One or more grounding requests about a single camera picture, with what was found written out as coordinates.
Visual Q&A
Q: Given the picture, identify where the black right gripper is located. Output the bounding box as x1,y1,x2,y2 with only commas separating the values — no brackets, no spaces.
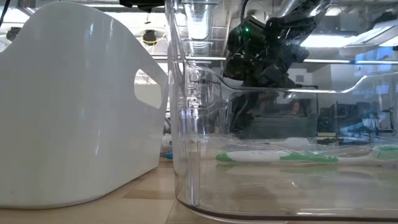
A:
223,17,310,138

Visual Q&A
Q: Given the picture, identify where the green white toothbrush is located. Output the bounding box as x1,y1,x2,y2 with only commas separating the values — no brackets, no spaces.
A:
216,144,398,166

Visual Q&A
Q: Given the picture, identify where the white plastic bin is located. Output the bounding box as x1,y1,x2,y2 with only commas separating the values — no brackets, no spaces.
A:
0,1,170,210

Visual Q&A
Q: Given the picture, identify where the teal plastic bin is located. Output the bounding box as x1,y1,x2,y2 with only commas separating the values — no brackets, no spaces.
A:
229,113,318,140

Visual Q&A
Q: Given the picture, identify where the person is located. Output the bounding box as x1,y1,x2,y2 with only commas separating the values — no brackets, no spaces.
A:
287,99,307,118

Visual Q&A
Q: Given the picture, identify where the black ceiling-hung device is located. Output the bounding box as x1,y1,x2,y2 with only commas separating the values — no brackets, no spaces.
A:
142,29,159,47
5,26,23,42

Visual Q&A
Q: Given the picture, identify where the silver ventilation duct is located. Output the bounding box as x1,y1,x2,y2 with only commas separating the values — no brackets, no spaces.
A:
183,1,215,58

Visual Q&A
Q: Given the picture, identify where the grey horizontal rail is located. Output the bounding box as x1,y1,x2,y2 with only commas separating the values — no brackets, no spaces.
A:
152,55,398,65

